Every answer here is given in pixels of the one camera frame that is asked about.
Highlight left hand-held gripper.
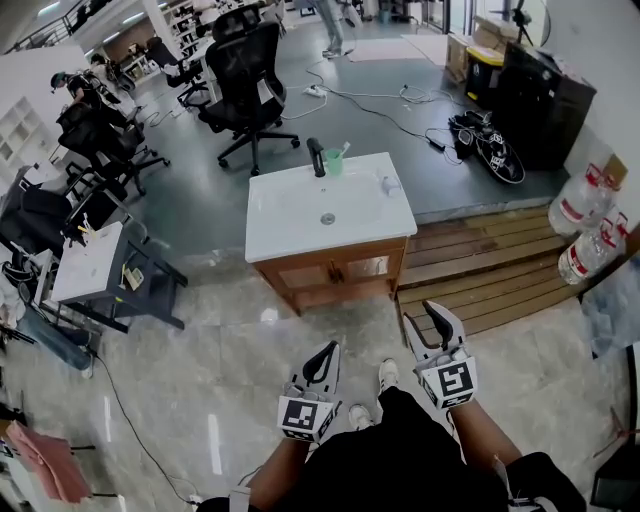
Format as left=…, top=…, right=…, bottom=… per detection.
left=277, top=341, right=344, bottom=445

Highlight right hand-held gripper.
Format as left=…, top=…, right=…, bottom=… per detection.
left=402, top=299, right=479, bottom=412

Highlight person's right forearm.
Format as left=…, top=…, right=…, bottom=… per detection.
left=448, top=399, right=525, bottom=469

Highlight person's left forearm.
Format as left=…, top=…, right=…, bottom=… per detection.
left=246, top=433, right=322, bottom=502

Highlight person's right white shoe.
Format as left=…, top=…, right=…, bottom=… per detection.
left=378, top=357, right=401, bottom=394

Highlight person's white shoe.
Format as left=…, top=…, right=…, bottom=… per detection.
left=378, top=357, right=401, bottom=394
left=348, top=403, right=375, bottom=431

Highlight person's left white shoe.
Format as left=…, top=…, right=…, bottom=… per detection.
left=348, top=403, right=375, bottom=431

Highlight wooden decking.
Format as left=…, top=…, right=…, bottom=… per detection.
left=396, top=203, right=584, bottom=337

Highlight wooden vanity cabinet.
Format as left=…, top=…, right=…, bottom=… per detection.
left=252, top=235, right=410, bottom=317

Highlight person's body in black clothing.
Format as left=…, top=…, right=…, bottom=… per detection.
left=197, top=385, right=587, bottom=512

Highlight white ceramic sink basin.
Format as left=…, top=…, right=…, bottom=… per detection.
left=243, top=151, right=419, bottom=264

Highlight large clear water jug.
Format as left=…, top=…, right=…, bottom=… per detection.
left=547, top=163, right=623, bottom=237
left=557, top=212, right=630, bottom=286

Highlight clear plastic sheet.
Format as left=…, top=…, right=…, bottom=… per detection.
left=581, top=269, right=640, bottom=357

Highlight pile of black gear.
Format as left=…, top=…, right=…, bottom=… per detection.
left=448, top=109, right=527, bottom=186

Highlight small white desk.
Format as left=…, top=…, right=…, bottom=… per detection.
left=49, top=219, right=190, bottom=334

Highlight green cup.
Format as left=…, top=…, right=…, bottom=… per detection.
left=324, top=147, right=347, bottom=178

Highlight black faucet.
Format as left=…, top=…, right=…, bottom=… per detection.
left=305, top=137, right=328, bottom=179

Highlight black cabinet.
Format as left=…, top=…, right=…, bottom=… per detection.
left=492, top=41, right=599, bottom=172

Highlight black bin with yellow lid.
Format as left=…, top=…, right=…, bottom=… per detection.
left=464, top=45, right=506, bottom=105

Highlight blue jeans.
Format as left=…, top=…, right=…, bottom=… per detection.
left=17, top=304, right=95, bottom=372

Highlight pink cloth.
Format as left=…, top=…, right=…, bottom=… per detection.
left=3, top=419, right=95, bottom=505

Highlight open cardboard box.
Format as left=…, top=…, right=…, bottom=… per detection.
left=472, top=14, right=521, bottom=51

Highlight large black mesh office chair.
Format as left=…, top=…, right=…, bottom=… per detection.
left=197, top=5, right=302, bottom=177

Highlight black standing fan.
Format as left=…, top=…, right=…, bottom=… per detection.
left=489, top=0, right=552, bottom=47

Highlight white shelf unit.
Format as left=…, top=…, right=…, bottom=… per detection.
left=0, top=96, right=51, bottom=174

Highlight black mezzanine railing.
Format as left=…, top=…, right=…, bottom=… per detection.
left=17, top=0, right=99, bottom=49

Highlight thin black floor cable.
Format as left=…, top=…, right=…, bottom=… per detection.
left=92, top=349, right=201, bottom=501

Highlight long black floor cable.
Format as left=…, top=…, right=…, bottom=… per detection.
left=327, top=84, right=464, bottom=166

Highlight white floor cable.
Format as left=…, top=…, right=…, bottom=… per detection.
left=279, top=59, right=332, bottom=121

